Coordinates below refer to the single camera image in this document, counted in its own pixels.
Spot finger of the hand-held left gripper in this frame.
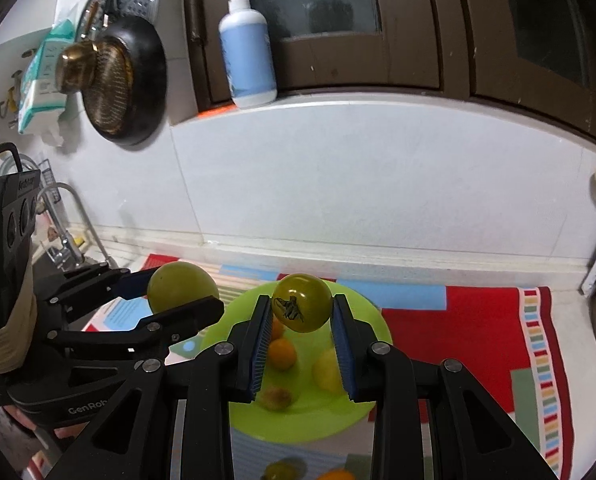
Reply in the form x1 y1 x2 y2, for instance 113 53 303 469
38 266 153 312
48 295 225 352

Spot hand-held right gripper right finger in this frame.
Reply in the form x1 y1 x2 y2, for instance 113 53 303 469
330 292 558 480

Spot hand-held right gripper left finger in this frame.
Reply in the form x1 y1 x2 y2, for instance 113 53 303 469
45 294 273 480

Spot small orange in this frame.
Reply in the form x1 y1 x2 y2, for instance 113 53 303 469
268 338 297 371

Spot small yellow fruit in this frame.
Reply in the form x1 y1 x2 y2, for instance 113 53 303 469
312 347 343 393
260 386 295 411

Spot large green tomato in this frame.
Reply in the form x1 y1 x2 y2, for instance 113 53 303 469
147 261 220 317

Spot small green tomato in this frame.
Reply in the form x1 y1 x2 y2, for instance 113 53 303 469
263 457 306 480
272 273 331 333

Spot green plate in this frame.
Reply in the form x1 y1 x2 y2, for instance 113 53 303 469
199 280 393 443

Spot tall chrome faucet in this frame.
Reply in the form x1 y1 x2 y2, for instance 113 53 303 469
48 210 86 266

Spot thin gooseneck faucet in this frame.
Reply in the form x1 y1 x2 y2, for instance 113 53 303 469
38 182 119 271

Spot patchwork tablecloth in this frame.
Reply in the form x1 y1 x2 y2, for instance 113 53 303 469
23 252 576 480

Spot green tissue pack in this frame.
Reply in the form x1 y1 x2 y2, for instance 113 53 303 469
17 19 76 135

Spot small brass pot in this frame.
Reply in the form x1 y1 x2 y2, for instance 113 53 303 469
55 0 101 95

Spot black frying pan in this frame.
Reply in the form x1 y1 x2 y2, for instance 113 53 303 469
80 0 167 147

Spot white blue pump bottle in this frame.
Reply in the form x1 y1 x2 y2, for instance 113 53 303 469
219 0 279 108

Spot yellow bicycle wall hook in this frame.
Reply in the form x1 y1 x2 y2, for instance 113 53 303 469
0 72 21 121

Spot dark brown window frame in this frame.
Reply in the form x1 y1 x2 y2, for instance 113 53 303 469
155 0 596 166

